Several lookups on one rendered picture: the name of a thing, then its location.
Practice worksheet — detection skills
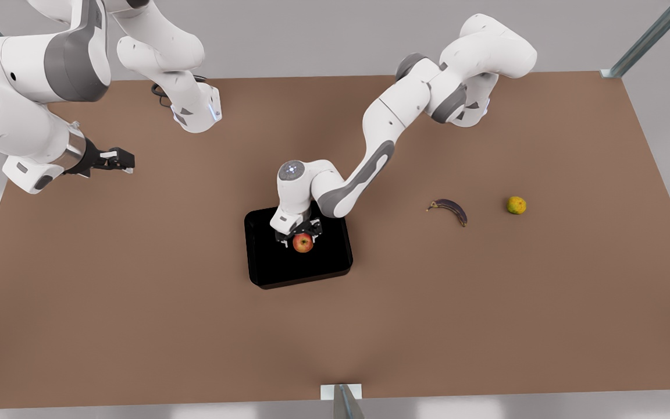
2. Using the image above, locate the black square tray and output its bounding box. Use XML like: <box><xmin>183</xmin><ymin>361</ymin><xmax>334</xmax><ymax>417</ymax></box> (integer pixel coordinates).
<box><xmin>244</xmin><ymin>205</ymin><xmax>354</xmax><ymax>290</ymax></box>

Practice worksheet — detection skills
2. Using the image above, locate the dark overripe banana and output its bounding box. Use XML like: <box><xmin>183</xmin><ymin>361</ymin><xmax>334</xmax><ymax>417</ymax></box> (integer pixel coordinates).
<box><xmin>426</xmin><ymin>198</ymin><xmax>468</xmax><ymax>228</ymax></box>

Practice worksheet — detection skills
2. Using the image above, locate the black cable loop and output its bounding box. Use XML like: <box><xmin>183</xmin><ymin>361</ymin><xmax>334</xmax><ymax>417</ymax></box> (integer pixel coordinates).
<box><xmin>150</xmin><ymin>74</ymin><xmax>208</xmax><ymax>109</ymax></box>

